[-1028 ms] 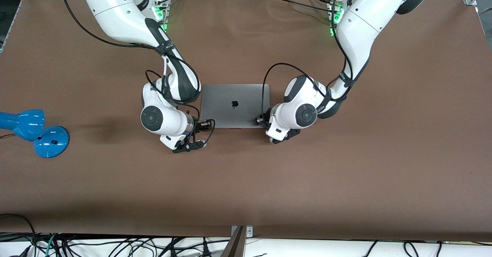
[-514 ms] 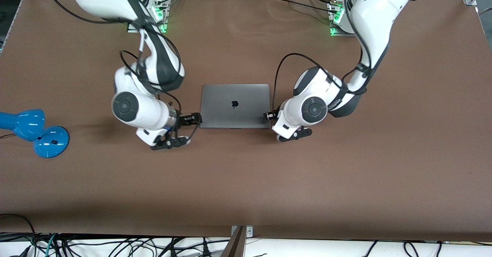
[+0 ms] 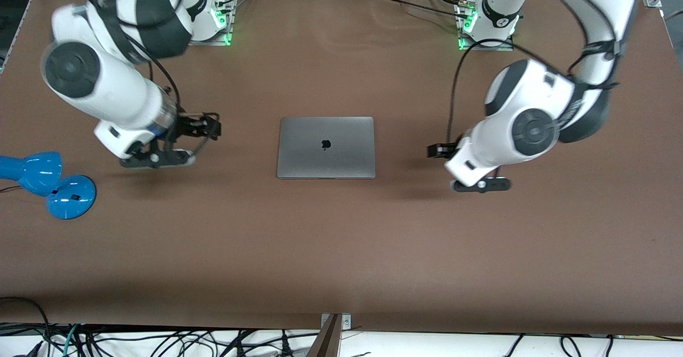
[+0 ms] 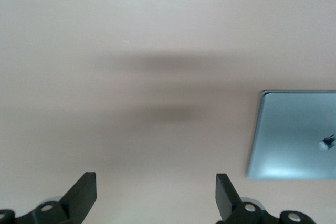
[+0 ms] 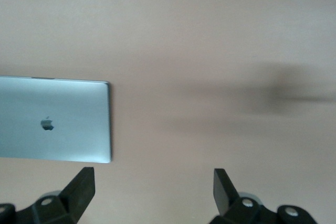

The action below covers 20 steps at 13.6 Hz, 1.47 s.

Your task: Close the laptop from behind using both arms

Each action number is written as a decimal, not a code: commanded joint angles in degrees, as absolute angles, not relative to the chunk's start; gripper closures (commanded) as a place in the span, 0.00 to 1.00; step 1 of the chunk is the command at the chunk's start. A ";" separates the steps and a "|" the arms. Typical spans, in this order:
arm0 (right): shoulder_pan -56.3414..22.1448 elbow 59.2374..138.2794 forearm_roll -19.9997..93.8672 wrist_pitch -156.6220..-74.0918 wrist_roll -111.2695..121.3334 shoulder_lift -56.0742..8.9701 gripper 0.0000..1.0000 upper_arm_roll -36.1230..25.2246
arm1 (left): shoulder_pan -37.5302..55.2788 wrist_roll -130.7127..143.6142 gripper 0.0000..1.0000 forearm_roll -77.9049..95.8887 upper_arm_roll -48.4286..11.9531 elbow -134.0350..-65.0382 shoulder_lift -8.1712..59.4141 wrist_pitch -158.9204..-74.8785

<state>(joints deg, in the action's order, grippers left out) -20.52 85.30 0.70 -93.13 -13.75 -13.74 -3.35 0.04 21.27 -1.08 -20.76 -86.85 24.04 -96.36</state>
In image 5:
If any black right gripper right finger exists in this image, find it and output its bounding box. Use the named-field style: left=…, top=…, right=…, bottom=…
left=209, top=168, right=319, bottom=224

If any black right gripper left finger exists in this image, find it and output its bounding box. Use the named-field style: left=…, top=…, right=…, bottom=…
left=0, top=166, right=96, bottom=224

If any grey laptop with black keyboard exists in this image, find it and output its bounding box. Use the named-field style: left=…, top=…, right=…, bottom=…
left=0, top=75, right=112, bottom=164

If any brown table cover sheet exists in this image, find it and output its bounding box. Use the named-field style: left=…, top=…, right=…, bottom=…
left=0, top=0, right=336, bottom=224

